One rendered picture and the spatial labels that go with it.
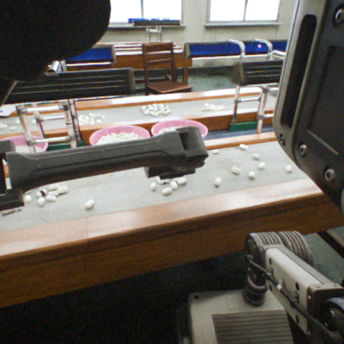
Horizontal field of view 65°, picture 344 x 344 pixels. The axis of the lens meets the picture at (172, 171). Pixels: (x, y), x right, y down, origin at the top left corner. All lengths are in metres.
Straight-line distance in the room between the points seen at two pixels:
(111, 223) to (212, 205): 0.30
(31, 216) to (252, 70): 0.84
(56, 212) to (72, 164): 0.42
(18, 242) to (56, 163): 0.36
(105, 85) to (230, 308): 0.78
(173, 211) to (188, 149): 0.28
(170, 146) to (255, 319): 0.61
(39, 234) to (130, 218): 0.24
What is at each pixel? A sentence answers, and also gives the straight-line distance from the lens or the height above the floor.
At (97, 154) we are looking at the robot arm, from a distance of 0.50.
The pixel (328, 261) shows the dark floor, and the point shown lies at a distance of 1.89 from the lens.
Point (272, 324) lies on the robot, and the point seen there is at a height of 0.47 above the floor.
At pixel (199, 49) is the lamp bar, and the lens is 1.52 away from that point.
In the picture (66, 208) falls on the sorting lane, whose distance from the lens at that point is 0.91.
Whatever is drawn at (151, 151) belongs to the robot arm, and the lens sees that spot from 0.53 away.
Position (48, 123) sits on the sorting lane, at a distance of 1.60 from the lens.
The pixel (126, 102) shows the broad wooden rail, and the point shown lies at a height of 0.76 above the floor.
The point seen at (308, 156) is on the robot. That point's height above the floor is 1.16.
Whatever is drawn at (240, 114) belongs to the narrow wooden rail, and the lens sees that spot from 1.57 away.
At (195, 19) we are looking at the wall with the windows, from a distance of 6.19.
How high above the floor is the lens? 1.28
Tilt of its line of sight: 32 degrees down
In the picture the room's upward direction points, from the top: straight up
